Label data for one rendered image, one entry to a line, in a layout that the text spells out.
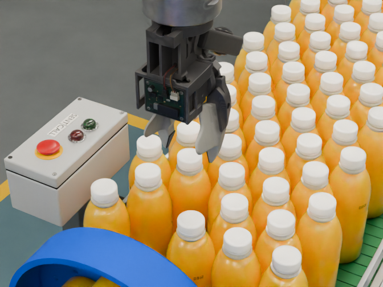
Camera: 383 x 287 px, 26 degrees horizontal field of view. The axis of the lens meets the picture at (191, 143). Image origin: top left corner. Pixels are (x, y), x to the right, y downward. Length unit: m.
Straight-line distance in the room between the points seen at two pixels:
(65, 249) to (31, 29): 3.04
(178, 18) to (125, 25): 3.02
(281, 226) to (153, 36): 0.37
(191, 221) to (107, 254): 0.25
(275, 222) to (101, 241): 0.31
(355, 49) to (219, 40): 0.60
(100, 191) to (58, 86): 2.31
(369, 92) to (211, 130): 0.48
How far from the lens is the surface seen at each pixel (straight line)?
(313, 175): 1.25
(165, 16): 0.91
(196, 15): 0.91
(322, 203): 1.20
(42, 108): 3.38
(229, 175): 1.23
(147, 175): 1.23
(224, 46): 1.02
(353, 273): 1.40
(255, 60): 1.51
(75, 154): 1.30
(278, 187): 1.22
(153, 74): 0.95
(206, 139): 1.01
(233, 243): 1.12
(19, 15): 4.09
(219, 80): 0.99
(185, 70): 0.95
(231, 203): 1.19
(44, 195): 1.29
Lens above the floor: 1.88
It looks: 37 degrees down
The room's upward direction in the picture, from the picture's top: straight up
